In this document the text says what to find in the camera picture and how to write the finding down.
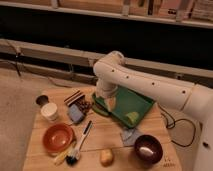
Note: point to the blue-grey sponge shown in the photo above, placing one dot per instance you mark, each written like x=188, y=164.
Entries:
x=75, y=114

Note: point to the yellow potato toy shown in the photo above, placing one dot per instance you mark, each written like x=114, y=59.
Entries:
x=106, y=157

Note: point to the small dark cup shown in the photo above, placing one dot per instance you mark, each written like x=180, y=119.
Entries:
x=42, y=100

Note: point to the green plastic tray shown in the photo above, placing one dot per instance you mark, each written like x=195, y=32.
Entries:
x=127, y=101

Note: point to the yellow-green item in tray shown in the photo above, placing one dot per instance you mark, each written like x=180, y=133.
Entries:
x=132, y=117

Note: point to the grey crumpled cloth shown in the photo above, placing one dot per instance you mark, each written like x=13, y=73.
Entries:
x=129, y=136

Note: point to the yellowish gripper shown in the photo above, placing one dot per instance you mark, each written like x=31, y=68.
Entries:
x=110, y=103

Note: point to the brown chocolate bar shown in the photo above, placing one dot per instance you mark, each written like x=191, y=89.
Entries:
x=73, y=97

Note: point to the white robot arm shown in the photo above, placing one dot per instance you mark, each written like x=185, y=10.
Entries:
x=190, y=98

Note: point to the dark brown bowl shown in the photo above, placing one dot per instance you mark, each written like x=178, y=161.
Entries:
x=148, y=149

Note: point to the orange bowl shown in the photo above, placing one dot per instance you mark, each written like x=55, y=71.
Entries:
x=57, y=138

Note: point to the white paper cup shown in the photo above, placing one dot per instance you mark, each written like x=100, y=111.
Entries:
x=50, y=111

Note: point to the dark grape bunch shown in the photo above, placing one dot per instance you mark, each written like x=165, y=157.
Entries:
x=84, y=106

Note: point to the wooden board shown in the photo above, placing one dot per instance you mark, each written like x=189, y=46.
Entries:
x=104, y=134

